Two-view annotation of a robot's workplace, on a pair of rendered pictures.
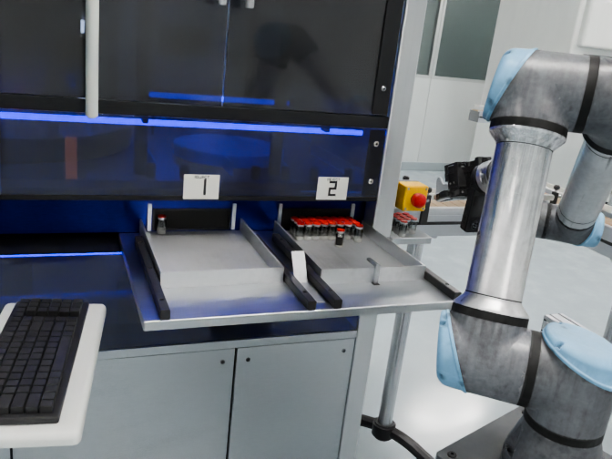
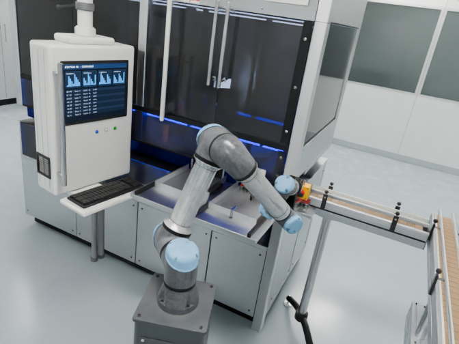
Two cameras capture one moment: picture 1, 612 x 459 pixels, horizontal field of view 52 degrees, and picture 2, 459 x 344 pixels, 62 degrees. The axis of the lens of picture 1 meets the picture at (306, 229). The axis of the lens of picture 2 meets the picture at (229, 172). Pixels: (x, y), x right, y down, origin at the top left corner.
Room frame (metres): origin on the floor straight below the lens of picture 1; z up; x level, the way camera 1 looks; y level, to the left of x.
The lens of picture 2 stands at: (0.15, -1.30, 1.78)
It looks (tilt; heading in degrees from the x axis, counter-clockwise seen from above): 22 degrees down; 46
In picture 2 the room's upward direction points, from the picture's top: 8 degrees clockwise
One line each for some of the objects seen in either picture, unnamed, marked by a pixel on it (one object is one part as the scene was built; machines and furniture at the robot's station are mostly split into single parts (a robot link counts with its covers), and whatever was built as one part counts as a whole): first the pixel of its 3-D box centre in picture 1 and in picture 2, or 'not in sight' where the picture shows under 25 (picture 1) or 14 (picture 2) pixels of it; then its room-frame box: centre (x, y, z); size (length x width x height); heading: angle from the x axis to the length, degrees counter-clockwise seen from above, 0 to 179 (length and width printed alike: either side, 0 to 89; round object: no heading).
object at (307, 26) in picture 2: (391, 40); (291, 108); (1.61, -0.15, 1.40); 0.04 x 0.01 x 0.80; 113
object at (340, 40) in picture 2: not in sight; (332, 80); (2.09, -0.03, 1.50); 0.85 x 0.01 x 0.59; 23
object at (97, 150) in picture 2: not in sight; (85, 112); (0.93, 0.66, 1.19); 0.50 x 0.19 x 0.78; 14
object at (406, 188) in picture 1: (409, 195); (302, 190); (1.69, -0.27, 0.99); 0.08 x 0.07 x 0.07; 23
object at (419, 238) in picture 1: (400, 232); (302, 208); (1.74, -0.27, 0.87); 0.14 x 0.13 x 0.02; 23
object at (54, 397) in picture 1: (34, 350); (108, 190); (0.96, 0.45, 0.82); 0.40 x 0.14 x 0.02; 14
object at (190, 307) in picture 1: (284, 268); (212, 198); (1.35, 0.04, 0.87); 0.70 x 0.48 x 0.02; 113
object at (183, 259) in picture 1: (206, 249); (192, 181); (1.35, 0.22, 0.90); 0.34 x 0.26 x 0.04; 23
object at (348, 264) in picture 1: (343, 248); (246, 201); (1.47, -0.10, 0.90); 0.34 x 0.26 x 0.04; 22
